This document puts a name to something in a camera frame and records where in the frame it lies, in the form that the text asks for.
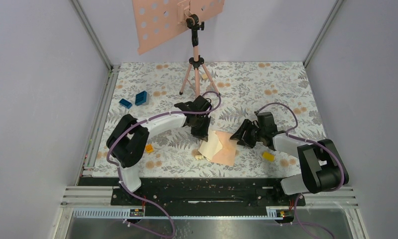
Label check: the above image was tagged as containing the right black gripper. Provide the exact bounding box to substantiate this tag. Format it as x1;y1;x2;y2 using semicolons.
230;119;265;149

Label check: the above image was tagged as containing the tan paper envelope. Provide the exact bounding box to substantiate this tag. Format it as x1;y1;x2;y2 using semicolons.
198;130;237;166

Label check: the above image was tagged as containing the pink perforated music stand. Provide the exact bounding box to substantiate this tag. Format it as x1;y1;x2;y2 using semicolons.
131;0;226;100

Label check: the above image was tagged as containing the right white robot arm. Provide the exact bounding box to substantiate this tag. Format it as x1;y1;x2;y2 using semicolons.
230;112;349;205

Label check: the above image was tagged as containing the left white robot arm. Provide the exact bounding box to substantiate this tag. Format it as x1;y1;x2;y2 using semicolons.
106;96;214;205

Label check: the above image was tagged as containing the yellow toy brick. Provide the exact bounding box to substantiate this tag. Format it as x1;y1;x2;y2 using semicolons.
262;151;275;162

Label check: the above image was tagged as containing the floral patterned table mat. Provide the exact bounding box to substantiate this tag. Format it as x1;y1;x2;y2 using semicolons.
92;62;325;178

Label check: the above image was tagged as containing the orange square toy brick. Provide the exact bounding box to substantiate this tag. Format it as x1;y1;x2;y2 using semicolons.
145;144;154;154

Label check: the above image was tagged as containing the large blue toy brick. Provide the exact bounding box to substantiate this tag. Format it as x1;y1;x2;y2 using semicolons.
134;91;149;106

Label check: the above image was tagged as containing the small blue toy brick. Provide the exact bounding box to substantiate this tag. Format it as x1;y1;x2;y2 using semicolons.
119;99;133;110

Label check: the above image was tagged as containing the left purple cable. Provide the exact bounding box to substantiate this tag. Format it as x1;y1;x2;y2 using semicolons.
106;91;222;239

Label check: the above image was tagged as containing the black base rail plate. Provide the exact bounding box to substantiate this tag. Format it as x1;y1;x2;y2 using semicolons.
77;177;295;219

